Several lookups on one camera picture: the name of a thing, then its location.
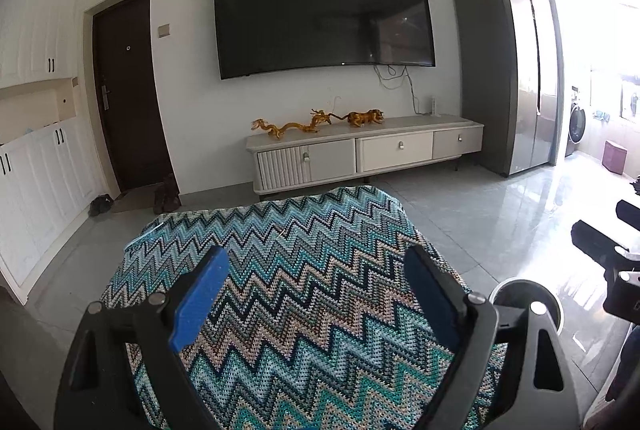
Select zigzag knitted table cloth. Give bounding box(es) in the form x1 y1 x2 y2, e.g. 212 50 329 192
98 184 509 430

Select purple storage box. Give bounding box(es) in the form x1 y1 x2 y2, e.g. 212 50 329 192
602 140 627 176

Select washing machine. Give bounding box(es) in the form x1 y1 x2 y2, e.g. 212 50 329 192
565 102 586 157

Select black wall television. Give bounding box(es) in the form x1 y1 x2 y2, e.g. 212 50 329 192
214 0 436 79

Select beige wall switch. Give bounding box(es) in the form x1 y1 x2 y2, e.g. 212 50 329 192
157 24 170 38

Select white round trash bin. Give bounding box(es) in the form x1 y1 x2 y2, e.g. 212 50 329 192
489 277 564 334

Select white hallway cabinets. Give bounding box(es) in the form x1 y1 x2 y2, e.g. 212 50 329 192
1 0 106 304

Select golden tiger figurine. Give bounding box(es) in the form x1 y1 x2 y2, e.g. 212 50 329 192
346 109 384 128

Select black shoes by door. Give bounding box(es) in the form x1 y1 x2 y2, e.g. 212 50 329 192
88 194 114 218

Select white tv cabinet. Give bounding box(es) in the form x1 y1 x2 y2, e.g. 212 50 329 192
245 115 484 196

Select grey steel refrigerator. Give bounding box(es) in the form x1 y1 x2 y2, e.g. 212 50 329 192
454 0 559 176

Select golden dragon figurine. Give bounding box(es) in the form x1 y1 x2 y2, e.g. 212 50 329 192
250 109 334 140

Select dark brown entrance door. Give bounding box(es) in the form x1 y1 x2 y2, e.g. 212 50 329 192
92 0 172 192

